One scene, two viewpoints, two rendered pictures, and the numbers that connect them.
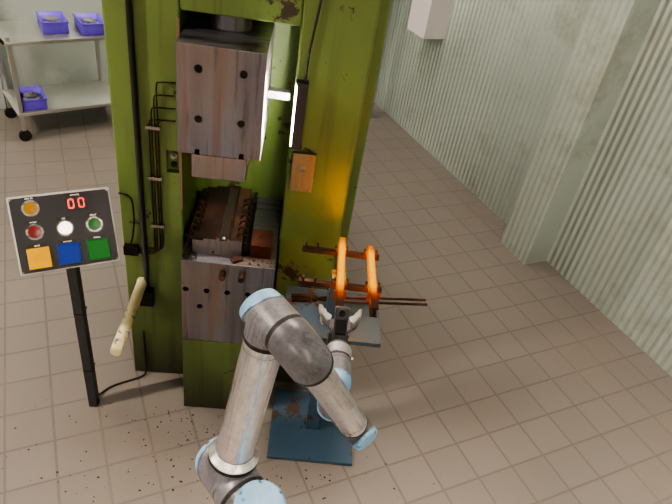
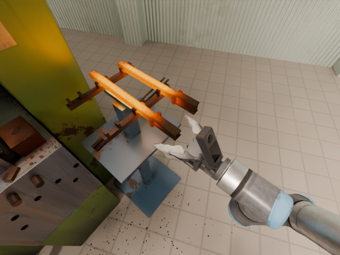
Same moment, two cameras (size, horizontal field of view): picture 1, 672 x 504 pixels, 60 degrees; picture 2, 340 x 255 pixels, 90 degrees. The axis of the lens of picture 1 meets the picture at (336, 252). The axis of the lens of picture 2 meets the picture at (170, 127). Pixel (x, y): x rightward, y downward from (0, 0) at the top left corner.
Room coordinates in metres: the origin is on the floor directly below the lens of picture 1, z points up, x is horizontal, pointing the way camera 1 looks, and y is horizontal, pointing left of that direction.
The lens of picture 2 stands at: (1.37, 0.17, 1.46)
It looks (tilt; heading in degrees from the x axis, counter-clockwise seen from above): 55 degrees down; 315
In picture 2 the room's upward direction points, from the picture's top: straight up
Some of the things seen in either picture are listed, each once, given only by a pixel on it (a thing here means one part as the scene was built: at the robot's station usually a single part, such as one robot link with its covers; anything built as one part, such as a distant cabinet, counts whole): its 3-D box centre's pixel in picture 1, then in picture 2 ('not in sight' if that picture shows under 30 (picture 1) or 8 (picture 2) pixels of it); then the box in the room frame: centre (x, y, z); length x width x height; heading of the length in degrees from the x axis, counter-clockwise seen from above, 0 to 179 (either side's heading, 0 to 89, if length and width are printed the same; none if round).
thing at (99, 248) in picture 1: (98, 249); not in sight; (1.69, 0.88, 1.01); 0.07 x 0.05 x 0.07; 122
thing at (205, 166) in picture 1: (226, 143); not in sight; (2.11, 0.51, 1.32); 0.42 x 0.20 x 0.10; 7
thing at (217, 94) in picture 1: (239, 84); not in sight; (2.11, 0.47, 1.56); 0.42 x 0.39 x 0.40; 7
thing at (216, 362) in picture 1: (231, 335); (66, 190); (2.12, 0.46, 0.23); 0.56 x 0.38 x 0.47; 7
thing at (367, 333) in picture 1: (331, 315); (132, 133); (1.83, -0.03, 0.75); 0.40 x 0.30 x 0.02; 95
